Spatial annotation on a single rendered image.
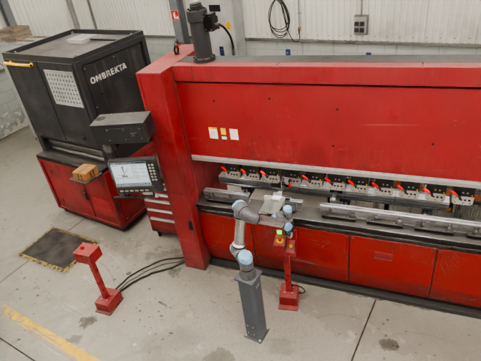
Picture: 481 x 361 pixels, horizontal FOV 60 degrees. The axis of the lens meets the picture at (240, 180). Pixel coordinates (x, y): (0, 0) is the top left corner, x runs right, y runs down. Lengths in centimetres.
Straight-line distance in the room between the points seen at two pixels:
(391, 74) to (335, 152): 80
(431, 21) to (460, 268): 434
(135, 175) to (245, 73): 138
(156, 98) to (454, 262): 292
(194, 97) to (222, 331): 222
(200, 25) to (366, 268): 266
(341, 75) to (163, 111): 156
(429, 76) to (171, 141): 220
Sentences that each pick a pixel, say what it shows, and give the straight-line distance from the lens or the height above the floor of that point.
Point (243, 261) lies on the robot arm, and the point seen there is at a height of 98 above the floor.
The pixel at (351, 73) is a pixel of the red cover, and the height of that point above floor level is 225.
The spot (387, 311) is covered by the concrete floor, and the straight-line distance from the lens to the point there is 437.
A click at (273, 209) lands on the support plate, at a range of 388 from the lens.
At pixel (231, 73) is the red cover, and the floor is 224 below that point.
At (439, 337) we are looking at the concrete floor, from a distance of 429.
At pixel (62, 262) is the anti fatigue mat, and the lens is 563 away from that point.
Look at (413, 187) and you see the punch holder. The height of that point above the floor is 129.
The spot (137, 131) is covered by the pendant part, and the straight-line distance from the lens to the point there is 372.
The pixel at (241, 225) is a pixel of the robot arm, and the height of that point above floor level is 123.
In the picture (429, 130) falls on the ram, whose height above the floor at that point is 181.
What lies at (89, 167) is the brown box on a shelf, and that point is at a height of 110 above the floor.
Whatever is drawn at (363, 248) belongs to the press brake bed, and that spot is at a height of 64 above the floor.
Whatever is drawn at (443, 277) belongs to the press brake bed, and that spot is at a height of 45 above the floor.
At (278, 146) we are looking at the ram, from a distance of 370.
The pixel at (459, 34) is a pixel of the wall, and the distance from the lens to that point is 735.
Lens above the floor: 333
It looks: 33 degrees down
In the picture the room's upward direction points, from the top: 8 degrees counter-clockwise
